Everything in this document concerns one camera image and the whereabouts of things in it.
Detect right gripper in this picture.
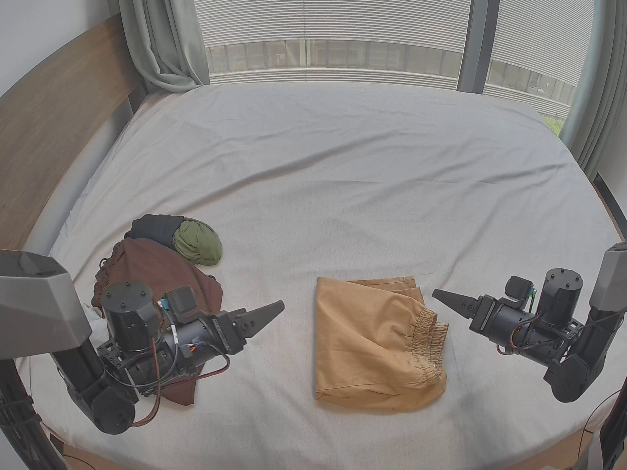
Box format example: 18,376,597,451
432,289,536,349

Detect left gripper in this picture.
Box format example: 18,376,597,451
169,300,286,362

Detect tan shorts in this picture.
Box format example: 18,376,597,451
313,274,450,414

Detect bed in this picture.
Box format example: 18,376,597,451
0,13,627,470

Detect green garment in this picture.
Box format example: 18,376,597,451
172,218,223,267

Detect brown shorts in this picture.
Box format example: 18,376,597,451
93,237,225,406

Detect black garment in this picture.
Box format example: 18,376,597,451
123,213,184,252

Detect grey-green curtain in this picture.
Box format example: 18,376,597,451
115,0,211,94
558,0,627,180

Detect window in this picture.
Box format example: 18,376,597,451
186,0,603,116

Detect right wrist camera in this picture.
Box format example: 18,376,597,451
505,276,535,308

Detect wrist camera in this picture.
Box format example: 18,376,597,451
164,286,201,323
505,276,535,308

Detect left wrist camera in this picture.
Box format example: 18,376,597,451
164,286,201,323

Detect black cable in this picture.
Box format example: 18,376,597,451
580,390,625,470
61,451,101,469

